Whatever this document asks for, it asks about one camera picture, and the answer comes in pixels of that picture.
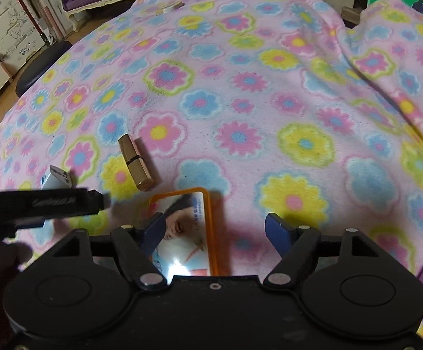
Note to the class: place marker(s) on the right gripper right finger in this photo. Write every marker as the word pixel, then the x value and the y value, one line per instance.
pixel 281 235

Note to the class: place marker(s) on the pink floral fleece blanket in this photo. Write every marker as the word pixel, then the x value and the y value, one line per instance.
pixel 272 106

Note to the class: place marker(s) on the gold lipstick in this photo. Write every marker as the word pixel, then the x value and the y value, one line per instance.
pixel 135 163

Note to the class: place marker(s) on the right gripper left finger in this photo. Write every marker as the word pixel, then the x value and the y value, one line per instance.
pixel 154 232

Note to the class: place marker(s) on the small white box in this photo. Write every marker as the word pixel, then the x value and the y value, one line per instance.
pixel 55 178

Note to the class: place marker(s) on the distant beige stick item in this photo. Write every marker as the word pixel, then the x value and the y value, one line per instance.
pixel 169 8

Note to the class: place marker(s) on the black round stool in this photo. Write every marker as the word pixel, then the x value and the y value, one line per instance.
pixel 40 65

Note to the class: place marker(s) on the orange framed mirror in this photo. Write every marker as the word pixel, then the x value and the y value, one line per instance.
pixel 188 247

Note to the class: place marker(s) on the white cartoon cabinet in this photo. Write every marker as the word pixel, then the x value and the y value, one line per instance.
pixel 19 38

